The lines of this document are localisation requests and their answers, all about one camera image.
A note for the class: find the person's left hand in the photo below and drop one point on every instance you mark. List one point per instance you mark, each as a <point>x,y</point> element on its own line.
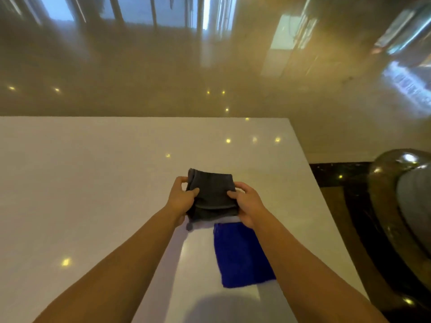
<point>178,200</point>

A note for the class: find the person's right hand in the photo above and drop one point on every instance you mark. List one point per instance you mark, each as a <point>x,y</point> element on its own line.
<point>249,206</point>

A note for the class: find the person's left thumb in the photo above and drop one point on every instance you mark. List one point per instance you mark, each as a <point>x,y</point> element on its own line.
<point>191,194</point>

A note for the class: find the person's right thumb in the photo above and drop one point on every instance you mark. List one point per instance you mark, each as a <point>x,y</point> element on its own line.
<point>234,195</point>

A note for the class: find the grey cloth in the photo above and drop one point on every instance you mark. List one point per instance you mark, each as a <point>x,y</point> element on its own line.
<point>212,195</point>

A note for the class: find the person's left forearm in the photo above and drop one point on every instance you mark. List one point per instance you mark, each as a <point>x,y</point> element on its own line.
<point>111,272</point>

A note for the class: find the person's right forearm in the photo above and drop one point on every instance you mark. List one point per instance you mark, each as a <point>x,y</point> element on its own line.
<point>308,275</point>

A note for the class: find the folded blue cloth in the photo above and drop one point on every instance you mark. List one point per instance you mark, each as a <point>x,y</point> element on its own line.
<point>240,253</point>

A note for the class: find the round glossy brown chair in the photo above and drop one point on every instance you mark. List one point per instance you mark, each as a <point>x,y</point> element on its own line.
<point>402,215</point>

